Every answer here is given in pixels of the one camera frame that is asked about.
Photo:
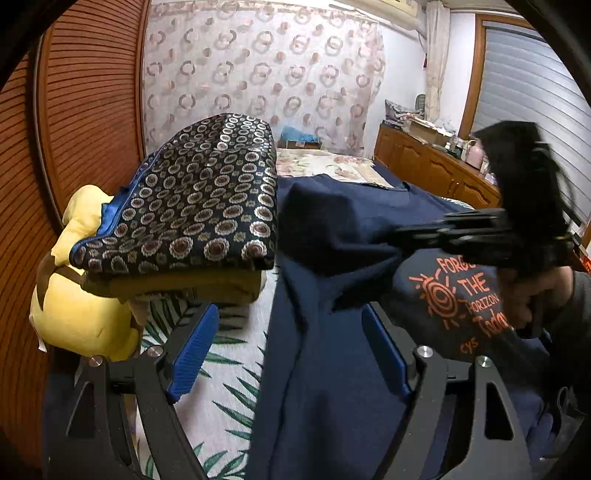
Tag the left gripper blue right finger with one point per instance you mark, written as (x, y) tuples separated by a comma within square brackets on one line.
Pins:
[(389, 359)]

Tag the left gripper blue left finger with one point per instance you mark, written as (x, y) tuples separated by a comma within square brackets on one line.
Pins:
[(186, 348)]

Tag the navy blue t-shirt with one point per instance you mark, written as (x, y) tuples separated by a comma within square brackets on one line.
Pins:
[(333, 391)]

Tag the person's right hand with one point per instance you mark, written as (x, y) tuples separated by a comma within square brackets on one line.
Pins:
[(553, 287)]

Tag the folded mustard yellow garment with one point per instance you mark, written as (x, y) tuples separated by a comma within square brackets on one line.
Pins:
[(233, 286)]

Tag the palm leaf print sheet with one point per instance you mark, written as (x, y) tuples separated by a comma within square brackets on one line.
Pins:
[(217, 415)]

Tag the pink thermos jug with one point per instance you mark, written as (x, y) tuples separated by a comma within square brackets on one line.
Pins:
[(475, 154)]

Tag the yellow plush toy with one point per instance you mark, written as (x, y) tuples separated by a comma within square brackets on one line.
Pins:
[(64, 315)]

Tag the wooden sideboard cabinet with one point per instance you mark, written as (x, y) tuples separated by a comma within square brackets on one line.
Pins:
[(433, 171)]

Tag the folded dark circle-patterned garment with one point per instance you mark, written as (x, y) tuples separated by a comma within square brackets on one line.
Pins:
[(206, 198)]

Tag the grey window blind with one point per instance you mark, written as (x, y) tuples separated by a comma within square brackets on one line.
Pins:
[(524, 80)]

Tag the cardboard box on sideboard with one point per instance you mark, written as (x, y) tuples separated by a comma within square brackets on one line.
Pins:
[(428, 133)]

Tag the patterned bag on sideboard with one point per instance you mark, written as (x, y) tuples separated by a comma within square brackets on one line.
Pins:
[(396, 115)]

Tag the floral bed cover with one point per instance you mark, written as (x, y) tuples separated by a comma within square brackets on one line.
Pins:
[(296, 163)]

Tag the box with blue cloth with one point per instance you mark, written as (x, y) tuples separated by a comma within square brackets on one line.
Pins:
[(292, 138)]

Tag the cream side curtain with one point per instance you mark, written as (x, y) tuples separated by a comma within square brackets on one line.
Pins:
[(438, 18)]

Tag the wooden louvered wardrobe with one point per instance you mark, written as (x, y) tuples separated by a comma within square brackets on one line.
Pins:
[(70, 116)]

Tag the circle-patterned sheer curtain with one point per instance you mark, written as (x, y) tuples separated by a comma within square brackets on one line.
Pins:
[(313, 69)]

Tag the white wall air conditioner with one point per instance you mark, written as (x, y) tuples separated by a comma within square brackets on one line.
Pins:
[(405, 13)]

